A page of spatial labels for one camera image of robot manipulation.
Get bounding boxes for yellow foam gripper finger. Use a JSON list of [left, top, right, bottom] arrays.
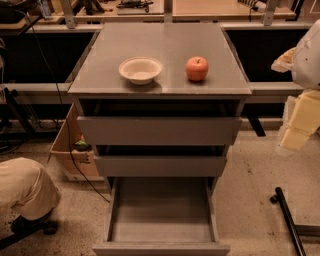
[[280, 129, 309, 151]]

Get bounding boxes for grey bottom drawer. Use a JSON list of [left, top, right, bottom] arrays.
[[93, 177, 230, 256]]

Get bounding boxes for grey drawer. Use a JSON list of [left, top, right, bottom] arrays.
[[94, 146, 227, 177], [77, 116, 242, 146], [93, 177, 230, 256]]

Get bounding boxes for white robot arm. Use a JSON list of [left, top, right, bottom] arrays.
[[271, 20, 320, 155]]

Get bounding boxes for grey drawer cabinet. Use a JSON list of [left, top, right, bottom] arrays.
[[67, 22, 253, 194]]

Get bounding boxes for grey middle drawer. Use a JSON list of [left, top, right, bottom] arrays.
[[94, 146, 227, 177]]

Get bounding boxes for grey top drawer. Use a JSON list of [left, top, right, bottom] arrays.
[[77, 116, 242, 146]]

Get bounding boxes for black metal bar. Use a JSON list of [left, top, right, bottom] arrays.
[[270, 187, 306, 256]]

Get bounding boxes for red apple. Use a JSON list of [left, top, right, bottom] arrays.
[[185, 56, 209, 82]]

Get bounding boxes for cardboard box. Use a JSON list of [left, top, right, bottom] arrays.
[[50, 104, 101, 181]]

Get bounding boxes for green object in box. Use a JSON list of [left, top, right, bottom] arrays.
[[74, 140, 89, 151]]

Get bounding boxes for black tool on workbench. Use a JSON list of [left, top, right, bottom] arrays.
[[117, 0, 153, 13]]

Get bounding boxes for wooden workbench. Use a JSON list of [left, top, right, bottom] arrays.
[[0, 0, 298, 26]]

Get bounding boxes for person's beige trouser leg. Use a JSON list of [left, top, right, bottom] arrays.
[[0, 157, 61, 221]]

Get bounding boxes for black shoe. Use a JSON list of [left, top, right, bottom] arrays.
[[11, 216, 58, 235]]

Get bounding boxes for black floor cable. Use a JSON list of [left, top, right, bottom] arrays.
[[14, 9, 111, 204]]

